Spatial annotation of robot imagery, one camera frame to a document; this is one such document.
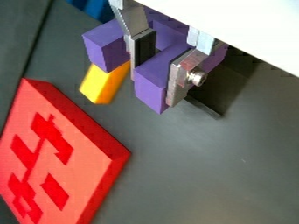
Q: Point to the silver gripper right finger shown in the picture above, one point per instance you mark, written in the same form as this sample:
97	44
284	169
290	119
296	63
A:
189	69

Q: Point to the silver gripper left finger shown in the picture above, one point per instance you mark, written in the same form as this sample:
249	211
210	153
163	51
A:
139	35

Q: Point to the purple U-shaped block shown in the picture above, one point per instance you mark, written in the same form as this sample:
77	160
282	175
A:
107	53

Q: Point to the black angled fixture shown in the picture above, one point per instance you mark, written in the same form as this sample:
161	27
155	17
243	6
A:
227	80

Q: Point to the red puzzle board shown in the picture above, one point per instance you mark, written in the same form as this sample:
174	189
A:
59	159

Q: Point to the blue U-shaped block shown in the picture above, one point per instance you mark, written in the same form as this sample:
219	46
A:
97	8

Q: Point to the yellow long block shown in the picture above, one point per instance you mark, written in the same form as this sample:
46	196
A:
101	85

